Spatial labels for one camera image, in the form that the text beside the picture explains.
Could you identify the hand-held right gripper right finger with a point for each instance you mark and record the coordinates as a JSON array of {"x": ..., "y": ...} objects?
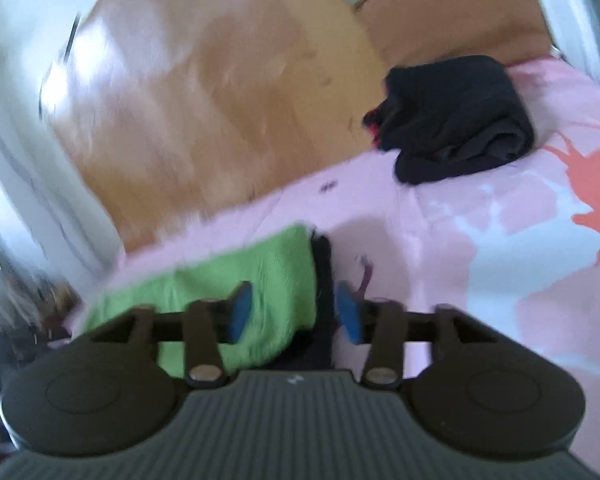
[{"x": 349, "y": 315}]

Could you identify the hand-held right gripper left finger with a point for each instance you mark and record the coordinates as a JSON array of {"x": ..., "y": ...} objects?
[{"x": 240, "y": 312}]

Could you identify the pink printed bed sheet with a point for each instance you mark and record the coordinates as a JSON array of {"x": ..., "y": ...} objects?
[{"x": 480, "y": 240}]

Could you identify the dark navy folded sweater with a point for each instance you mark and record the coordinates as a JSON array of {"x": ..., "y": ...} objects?
[{"x": 455, "y": 120}]

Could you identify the wooden headboard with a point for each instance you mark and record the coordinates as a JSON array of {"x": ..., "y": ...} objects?
[{"x": 205, "y": 85}]

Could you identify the brown cushion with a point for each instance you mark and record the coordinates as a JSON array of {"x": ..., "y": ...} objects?
[{"x": 445, "y": 15}]

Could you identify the white window frame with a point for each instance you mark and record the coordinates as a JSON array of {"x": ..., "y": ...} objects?
[{"x": 575, "y": 5}]

